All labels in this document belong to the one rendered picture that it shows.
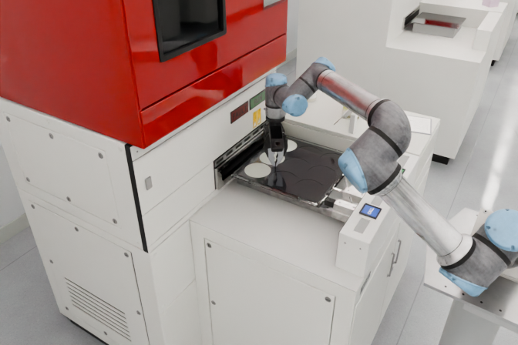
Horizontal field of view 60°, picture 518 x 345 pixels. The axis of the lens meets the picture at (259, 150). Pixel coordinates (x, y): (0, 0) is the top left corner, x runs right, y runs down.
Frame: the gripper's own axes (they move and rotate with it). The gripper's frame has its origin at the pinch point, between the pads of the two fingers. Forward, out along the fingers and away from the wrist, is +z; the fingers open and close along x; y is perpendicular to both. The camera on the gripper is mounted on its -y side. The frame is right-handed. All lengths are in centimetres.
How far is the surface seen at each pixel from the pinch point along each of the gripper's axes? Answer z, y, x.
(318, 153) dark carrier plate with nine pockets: 1.4, 6.9, -19.2
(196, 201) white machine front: 4.8, -11.7, 30.9
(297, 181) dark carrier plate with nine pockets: 1.3, -10.6, -6.0
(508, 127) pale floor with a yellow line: 91, 160, -239
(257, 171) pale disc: 1.3, -1.6, 7.4
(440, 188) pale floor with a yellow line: 91, 87, -136
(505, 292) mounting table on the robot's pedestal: 9, -64, -56
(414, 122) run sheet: -6, 14, -63
